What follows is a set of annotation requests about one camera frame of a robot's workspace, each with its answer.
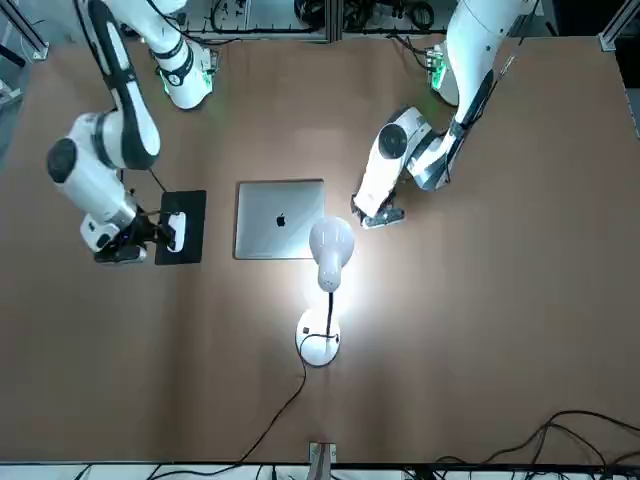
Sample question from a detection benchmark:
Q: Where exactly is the black loose cable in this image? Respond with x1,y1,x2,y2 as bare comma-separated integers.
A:
434,409,640,474

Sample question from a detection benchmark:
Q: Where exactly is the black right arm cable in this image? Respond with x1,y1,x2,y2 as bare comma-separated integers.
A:
117,167,170,194

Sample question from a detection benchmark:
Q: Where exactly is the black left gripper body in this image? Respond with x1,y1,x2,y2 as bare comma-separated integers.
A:
351,191,401,220

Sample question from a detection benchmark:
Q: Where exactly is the black mouse pad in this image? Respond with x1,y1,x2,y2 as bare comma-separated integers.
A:
154,189,208,266

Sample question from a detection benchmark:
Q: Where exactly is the aluminium frame post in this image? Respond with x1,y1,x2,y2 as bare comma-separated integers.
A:
308,441,339,480
19,0,51,60
322,0,344,45
598,0,640,52

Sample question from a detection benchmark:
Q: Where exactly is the black lamp cable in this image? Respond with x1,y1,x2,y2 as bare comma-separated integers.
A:
238,332,344,465

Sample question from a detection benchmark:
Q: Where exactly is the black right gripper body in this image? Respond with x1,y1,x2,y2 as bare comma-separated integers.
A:
112,219,154,250

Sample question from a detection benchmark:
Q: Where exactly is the white computer mouse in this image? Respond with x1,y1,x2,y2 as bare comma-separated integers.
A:
166,212,189,253

